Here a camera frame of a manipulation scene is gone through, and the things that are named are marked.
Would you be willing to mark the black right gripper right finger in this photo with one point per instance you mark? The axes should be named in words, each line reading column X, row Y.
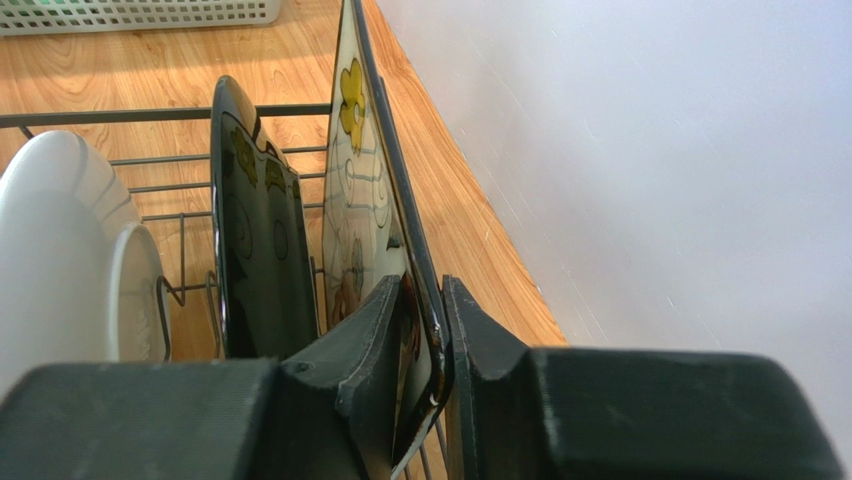
column 491, row 418

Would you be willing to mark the round black rimmed plate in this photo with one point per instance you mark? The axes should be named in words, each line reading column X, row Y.
column 267, row 296

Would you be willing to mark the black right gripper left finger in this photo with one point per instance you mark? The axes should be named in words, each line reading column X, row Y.
column 329, row 411

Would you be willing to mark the white plastic basket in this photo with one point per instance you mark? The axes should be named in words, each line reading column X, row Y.
column 48, row 17

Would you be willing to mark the round green rimmed plate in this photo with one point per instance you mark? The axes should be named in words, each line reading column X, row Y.
column 79, row 269

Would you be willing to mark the square floral ceramic plate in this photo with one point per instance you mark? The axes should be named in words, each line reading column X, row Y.
column 372, row 229

